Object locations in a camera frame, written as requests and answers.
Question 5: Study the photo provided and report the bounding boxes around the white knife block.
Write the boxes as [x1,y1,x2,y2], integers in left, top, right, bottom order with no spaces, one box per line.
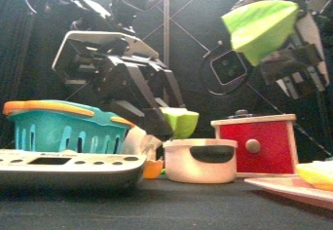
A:
[121,125,165,161]

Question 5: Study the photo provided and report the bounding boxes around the small orange toy piece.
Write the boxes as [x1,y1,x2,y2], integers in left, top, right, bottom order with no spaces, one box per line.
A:
[142,158,166,180]

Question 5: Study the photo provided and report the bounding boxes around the grey white toy scale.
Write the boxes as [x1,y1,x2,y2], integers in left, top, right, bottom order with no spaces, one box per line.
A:
[0,148,149,190]

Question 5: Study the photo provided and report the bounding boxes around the red wooden drawer box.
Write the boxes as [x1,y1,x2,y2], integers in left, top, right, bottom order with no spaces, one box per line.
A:
[211,109,302,178]

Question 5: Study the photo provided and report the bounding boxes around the yellow bell pepper half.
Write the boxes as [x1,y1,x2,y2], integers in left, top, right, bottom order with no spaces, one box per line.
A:
[296,160,333,192]

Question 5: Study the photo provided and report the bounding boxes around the pink tray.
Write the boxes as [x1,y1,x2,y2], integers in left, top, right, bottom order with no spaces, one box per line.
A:
[244,175,333,211]

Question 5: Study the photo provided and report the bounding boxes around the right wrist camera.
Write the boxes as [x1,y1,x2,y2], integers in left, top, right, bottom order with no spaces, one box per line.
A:
[201,44,252,96]

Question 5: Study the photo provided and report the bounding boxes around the white pot black handle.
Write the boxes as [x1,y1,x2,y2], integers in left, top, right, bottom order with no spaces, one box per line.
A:
[162,137,240,185]

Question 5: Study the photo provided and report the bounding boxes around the vertical metal frame pole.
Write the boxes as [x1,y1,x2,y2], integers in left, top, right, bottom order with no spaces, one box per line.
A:
[162,0,172,69]

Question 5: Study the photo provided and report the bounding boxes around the teal basket orange handles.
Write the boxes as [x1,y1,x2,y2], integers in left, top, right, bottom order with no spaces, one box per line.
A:
[2,99,138,154]

